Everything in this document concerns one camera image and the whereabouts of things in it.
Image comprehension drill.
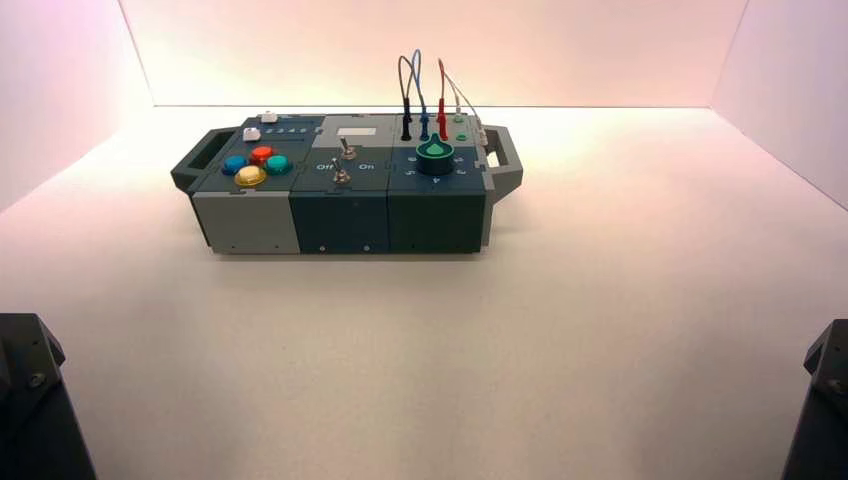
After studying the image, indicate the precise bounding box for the white jumper wire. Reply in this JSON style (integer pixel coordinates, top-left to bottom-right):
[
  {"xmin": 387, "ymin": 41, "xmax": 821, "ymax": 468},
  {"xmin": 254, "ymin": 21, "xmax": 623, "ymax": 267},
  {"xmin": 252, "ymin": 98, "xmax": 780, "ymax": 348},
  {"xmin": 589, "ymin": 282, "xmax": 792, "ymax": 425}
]
[{"xmin": 441, "ymin": 71, "xmax": 489, "ymax": 147}]

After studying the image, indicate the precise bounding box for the grey and navy control box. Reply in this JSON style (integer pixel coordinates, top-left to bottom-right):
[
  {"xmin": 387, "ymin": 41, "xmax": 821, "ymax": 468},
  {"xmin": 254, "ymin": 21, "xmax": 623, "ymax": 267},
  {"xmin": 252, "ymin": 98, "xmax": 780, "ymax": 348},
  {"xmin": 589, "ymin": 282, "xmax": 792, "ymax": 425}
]
[{"xmin": 170, "ymin": 113, "xmax": 525, "ymax": 256}]

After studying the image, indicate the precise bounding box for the dark rotary knob green pointer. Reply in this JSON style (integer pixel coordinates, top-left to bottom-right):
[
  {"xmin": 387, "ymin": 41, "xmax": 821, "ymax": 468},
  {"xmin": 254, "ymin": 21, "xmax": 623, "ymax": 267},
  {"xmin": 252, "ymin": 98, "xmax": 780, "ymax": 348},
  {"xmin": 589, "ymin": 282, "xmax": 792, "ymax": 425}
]
[{"xmin": 415, "ymin": 132, "xmax": 456, "ymax": 178}]

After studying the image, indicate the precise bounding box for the blue jumper wire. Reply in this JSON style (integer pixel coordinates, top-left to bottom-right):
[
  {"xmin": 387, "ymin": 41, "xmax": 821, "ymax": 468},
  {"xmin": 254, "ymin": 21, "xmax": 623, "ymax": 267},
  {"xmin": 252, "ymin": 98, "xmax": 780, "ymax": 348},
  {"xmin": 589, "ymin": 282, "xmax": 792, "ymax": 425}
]
[{"xmin": 409, "ymin": 49, "xmax": 431, "ymax": 142}]

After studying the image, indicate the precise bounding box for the black jumper wire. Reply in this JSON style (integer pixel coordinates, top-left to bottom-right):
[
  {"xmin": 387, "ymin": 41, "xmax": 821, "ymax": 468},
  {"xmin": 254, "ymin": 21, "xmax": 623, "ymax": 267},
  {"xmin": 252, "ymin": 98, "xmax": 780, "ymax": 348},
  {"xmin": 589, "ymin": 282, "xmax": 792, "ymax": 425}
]
[{"xmin": 397, "ymin": 55, "xmax": 416, "ymax": 142}]

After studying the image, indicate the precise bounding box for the red jumper wire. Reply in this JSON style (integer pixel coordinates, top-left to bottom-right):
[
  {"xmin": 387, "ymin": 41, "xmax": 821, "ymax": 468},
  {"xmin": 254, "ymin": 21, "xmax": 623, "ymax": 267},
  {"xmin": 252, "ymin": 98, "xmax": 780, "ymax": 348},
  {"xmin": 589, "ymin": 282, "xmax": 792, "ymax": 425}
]
[{"xmin": 436, "ymin": 58, "xmax": 450, "ymax": 142}]

